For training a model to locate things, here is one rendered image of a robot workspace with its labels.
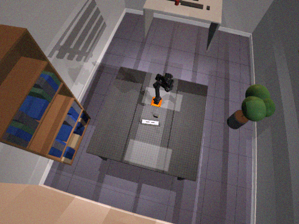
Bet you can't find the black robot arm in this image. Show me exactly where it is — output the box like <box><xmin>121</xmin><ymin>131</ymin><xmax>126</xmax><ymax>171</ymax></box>
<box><xmin>153</xmin><ymin>73</ymin><xmax>173</xmax><ymax>105</ymax></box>

